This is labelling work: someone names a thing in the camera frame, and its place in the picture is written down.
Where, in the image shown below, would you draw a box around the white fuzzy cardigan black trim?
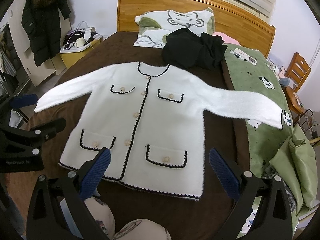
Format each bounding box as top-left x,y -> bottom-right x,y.
34,61 -> 284,201

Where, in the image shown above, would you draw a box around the folded green clothes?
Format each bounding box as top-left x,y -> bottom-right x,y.
269,125 -> 318,213

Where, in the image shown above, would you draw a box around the yellow bedside table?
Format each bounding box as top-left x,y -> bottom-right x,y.
60,35 -> 103,69

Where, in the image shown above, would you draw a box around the white mug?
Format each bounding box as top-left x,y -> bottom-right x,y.
74,37 -> 86,48

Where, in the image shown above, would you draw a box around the dark hanging coat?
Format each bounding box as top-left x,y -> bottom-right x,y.
22,0 -> 71,67

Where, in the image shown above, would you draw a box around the green cow print blanket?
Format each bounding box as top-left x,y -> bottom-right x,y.
222,43 -> 313,239

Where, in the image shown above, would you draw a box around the wooden chair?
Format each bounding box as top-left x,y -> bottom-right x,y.
283,52 -> 311,115

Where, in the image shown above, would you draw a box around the black garment pile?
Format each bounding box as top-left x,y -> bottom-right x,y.
162,28 -> 227,70

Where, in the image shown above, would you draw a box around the pink pillow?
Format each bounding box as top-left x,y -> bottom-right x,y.
213,31 -> 240,46

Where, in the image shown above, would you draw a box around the white bear print pillow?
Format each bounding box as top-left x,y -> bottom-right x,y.
133,8 -> 215,49

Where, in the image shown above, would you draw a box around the wooden headboard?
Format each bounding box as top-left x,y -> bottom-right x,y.
117,0 -> 276,57

